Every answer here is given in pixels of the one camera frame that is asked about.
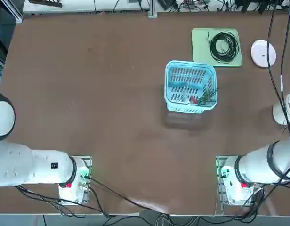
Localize pink round plate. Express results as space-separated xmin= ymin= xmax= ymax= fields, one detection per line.
xmin=250 ymin=40 xmax=277 ymax=69

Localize white bench top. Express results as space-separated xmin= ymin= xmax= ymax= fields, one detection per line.
xmin=22 ymin=0 xmax=150 ymax=13

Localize aluminium frame post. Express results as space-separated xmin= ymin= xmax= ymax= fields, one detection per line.
xmin=147 ymin=0 xmax=158 ymax=17

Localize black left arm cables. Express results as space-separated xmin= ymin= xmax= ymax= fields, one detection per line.
xmin=14 ymin=185 xmax=110 ymax=218

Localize light blue plastic basket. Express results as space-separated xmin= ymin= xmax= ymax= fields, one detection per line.
xmin=164 ymin=60 xmax=218 ymax=114

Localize thick black base cable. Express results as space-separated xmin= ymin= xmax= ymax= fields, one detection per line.
xmin=85 ymin=175 xmax=170 ymax=215

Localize light green tray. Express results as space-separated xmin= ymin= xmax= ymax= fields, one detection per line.
xmin=191 ymin=28 xmax=243 ymax=68

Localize black right base cables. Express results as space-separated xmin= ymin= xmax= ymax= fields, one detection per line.
xmin=229 ymin=174 xmax=290 ymax=221

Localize red toy carrot green leaves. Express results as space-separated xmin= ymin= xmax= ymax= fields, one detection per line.
xmin=188 ymin=80 xmax=218 ymax=105

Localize white charger with cable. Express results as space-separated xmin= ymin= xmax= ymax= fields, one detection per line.
xmin=179 ymin=81 xmax=193 ymax=105

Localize aluminium frame rail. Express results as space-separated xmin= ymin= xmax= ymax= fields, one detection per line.
xmin=0 ymin=0 xmax=24 ymax=24

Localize white cable bundle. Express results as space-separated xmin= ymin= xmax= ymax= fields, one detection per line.
xmin=155 ymin=212 xmax=201 ymax=226

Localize dark adapter box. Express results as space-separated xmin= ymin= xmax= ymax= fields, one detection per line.
xmin=157 ymin=0 xmax=179 ymax=10

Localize coiled black cable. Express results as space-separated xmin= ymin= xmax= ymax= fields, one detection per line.
xmin=207 ymin=32 xmax=239 ymax=64

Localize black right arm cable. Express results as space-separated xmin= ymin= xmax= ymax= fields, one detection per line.
xmin=266 ymin=0 xmax=290 ymax=137

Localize white round container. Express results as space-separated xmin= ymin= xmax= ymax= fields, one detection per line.
xmin=272 ymin=92 xmax=290 ymax=126

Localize black cable with white label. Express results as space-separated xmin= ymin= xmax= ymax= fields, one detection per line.
xmin=279 ymin=0 xmax=290 ymax=137

